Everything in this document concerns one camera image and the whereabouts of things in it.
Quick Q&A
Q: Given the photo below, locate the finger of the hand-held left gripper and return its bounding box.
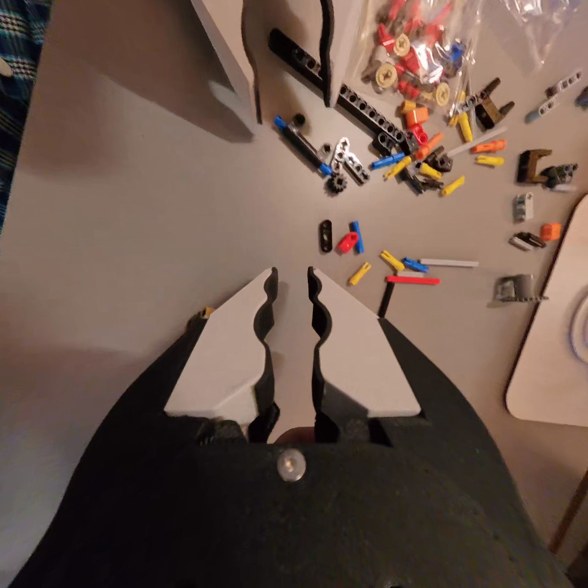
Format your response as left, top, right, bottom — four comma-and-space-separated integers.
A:
318, 0, 364, 107
190, 0, 263, 126

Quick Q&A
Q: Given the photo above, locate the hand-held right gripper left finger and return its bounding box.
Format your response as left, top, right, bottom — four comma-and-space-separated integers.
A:
164, 267, 280, 444

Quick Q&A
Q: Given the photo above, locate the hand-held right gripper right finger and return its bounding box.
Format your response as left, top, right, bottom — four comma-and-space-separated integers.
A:
308, 267, 422, 444

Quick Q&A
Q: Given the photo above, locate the black axle with blue pins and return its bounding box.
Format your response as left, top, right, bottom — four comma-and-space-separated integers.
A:
274, 115, 334, 177

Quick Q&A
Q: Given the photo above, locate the cluster of black connectors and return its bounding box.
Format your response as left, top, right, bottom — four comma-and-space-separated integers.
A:
371, 133, 454, 194

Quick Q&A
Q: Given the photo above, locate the long black axle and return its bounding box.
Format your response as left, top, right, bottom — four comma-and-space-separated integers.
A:
377, 281, 396, 319

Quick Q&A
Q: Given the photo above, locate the clear bag of small parts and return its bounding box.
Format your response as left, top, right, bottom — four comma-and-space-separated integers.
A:
347, 0, 483, 121

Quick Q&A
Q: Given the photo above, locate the long black beam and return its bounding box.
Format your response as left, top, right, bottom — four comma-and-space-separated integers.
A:
268, 28, 410, 155

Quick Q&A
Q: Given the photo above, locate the medium light grey axle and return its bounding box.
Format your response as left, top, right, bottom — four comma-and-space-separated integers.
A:
446, 127, 509, 158

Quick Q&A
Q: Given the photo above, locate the grey differential gear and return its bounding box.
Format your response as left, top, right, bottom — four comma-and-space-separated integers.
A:
493, 274, 550, 304

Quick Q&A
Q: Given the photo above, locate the pale rounded board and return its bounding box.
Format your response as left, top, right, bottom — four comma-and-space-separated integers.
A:
505, 193, 588, 429

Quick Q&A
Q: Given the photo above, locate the empty clear plastic bag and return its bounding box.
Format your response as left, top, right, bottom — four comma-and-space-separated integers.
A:
478, 0, 588, 74

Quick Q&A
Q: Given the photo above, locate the black grey connector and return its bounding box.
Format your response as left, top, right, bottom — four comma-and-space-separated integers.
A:
508, 232, 548, 252

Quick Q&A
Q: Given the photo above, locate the blue plaid shirt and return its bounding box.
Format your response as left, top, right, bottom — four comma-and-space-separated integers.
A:
0, 0, 52, 232

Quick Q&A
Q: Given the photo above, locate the light grey thin liftarm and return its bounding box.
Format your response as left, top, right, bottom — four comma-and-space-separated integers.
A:
525, 97, 559, 124
545, 68, 583, 98

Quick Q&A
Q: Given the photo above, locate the light grey connector block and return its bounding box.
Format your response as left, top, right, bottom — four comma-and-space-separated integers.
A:
513, 191, 535, 223

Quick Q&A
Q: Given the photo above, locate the black perpendicular connector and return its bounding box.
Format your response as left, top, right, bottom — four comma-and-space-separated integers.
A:
539, 163, 580, 192

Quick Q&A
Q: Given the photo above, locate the black bracket piece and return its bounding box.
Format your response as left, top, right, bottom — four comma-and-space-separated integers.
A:
516, 149, 554, 185
461, 77, 515, 130

